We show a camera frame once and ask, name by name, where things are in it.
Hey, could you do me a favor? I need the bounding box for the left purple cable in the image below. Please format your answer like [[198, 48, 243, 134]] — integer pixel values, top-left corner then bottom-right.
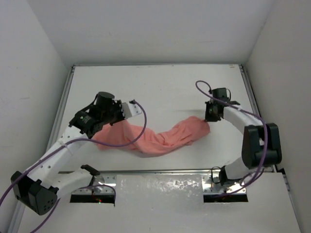
[[0, 100, 148, 233]]

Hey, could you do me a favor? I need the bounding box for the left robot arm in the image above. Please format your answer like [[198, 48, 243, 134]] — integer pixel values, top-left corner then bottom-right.
[[11, 92, 129, 216]]

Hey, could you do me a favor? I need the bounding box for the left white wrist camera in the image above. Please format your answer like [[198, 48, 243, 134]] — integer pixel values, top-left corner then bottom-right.
[[121, 100, 142, 119]]

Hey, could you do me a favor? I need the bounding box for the salmon pink t-shirt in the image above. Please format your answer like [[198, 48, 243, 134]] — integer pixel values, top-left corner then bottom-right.
[[92, 116, 210, 157]]

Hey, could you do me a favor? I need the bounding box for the white front cover panel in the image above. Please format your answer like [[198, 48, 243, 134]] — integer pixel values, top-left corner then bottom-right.
[[18, 173, 300, 233]]

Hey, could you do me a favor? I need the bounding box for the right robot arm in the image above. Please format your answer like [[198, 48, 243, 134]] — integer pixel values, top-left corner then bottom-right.
[[205, 88, 282, 186]]

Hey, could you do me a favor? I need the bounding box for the purple cable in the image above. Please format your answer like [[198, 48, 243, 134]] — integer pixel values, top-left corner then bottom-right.
[[0, 100, 148, 233], [195, 80, 269, 195]]

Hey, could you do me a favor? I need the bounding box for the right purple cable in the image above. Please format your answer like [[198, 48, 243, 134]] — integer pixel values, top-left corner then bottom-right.
[[195, 80, 269, 195]]

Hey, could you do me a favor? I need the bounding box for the aluminium table frame rail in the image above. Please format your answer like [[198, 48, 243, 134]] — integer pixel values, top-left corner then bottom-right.
[[7, 63, 291, 233]]

